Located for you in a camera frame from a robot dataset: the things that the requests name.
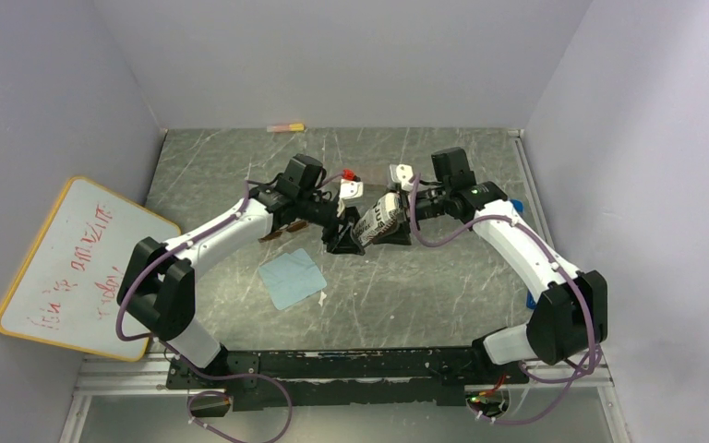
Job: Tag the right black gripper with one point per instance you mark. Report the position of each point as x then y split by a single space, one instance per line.
401 234

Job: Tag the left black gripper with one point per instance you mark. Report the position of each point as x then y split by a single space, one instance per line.
345 243

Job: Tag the blue cleaning cloth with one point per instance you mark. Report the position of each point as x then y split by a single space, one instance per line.
291 278

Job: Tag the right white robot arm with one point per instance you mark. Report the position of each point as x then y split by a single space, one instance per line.
569 305

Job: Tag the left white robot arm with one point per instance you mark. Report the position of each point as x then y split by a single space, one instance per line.
158 288

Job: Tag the brown tinted sunglasses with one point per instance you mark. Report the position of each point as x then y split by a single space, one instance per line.
290 228

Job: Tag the blue whiteboard eraser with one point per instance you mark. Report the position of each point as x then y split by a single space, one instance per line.
517 204

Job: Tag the pink yellow marker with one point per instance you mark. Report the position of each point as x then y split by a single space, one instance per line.
287 128

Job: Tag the blue black marker pen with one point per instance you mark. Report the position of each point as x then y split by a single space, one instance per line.
530 301

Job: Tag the yellow framed whiteboard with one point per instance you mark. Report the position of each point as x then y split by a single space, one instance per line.
65 292

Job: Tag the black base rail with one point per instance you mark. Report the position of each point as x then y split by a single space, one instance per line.
445 376

